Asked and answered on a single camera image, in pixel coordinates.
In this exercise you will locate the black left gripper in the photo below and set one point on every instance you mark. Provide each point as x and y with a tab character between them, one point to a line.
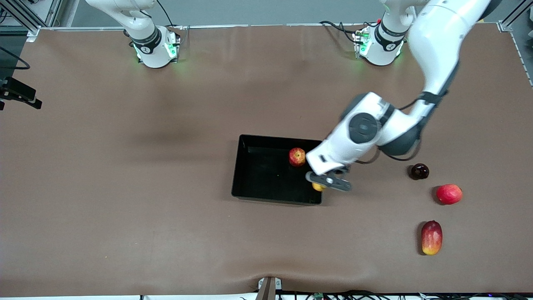
338	171

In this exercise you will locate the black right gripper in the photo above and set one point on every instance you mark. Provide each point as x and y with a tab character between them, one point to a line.
20	88

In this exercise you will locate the yellow banana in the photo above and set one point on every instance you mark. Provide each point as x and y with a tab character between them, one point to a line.
318	187

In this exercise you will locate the red yellow apple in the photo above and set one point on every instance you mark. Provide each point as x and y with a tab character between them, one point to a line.
297	157

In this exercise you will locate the black plastic box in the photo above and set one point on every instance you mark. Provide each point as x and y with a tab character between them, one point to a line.
266	175

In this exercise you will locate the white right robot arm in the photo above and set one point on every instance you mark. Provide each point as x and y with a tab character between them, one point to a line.
146	46

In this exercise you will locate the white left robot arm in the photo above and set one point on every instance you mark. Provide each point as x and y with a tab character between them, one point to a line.
366	129

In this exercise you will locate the dark purple plum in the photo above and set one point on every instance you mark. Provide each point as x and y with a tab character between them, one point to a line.
420	171

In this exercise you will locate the red peach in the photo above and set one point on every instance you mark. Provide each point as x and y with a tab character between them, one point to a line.
449	194

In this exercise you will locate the red yellow mango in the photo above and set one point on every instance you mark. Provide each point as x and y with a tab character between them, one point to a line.
432	238

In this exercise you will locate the metal table clamp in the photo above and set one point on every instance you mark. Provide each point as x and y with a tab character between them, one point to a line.
269	286

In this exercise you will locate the aluminium frame post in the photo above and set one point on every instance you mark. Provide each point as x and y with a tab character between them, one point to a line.
514	14
25	14

